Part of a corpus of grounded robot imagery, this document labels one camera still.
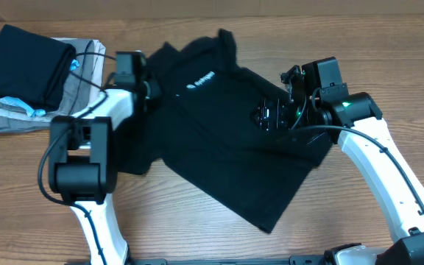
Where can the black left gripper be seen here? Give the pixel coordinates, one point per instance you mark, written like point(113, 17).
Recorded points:
point(156, 88)

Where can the light blue cloth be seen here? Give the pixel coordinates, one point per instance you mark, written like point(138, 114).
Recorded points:
point(17, 105)

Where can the grey folded garment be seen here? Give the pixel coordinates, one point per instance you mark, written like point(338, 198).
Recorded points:
point(80, 88)

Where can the black polo shirt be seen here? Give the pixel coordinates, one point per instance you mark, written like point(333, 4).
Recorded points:
point(201, 128)

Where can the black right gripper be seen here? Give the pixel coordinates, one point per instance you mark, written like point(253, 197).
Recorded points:
point(280, 106)

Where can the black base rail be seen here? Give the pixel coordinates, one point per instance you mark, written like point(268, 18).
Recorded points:
point(226, 261)

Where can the white folded garment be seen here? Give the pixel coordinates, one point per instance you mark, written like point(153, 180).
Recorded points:
point(87, 45)

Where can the black folded garment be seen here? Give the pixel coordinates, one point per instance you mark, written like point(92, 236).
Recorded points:
point(33, 67)

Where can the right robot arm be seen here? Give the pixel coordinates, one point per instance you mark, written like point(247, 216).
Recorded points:
point(358, 127)

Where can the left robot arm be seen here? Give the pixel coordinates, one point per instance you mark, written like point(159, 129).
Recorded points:
point(79, 167)

